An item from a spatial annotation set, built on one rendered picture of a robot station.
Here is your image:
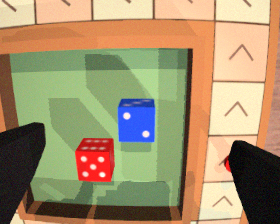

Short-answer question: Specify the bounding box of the red pawn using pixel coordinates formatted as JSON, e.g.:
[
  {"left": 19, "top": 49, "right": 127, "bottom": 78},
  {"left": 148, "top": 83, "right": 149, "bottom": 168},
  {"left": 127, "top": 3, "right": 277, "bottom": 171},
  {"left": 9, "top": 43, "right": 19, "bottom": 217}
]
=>
[{"left": 224, "top": 157, "right": 232, "bottom": 173}]

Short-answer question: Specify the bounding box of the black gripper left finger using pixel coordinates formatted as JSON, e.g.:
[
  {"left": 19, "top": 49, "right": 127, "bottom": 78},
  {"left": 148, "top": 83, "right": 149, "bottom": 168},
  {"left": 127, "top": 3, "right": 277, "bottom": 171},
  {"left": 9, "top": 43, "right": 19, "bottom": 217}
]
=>
[{"left": 0, "top": 123, "right": 46, "bottom": 224}]

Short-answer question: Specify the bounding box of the red die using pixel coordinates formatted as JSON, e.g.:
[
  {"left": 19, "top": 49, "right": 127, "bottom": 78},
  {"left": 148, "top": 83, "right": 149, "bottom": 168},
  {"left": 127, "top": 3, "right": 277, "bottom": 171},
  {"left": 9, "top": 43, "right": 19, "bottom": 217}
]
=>
[{"left": 75, "top": 139, "right": 115, "bottom": 181}]

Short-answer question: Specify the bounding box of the blue die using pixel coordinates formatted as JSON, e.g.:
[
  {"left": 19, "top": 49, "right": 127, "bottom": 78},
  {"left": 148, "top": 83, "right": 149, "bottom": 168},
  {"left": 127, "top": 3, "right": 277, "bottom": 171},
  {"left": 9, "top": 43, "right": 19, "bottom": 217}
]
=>
[{"left": 117, "top": 99, "right": 156, "bottom": 141}]

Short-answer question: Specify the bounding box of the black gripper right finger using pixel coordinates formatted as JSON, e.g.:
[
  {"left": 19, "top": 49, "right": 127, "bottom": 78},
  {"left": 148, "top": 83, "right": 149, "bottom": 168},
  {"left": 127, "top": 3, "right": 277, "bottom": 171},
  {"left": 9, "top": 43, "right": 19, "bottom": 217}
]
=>
[{"left": 228, "top": 140, "right": 280, "bottom": 224}]

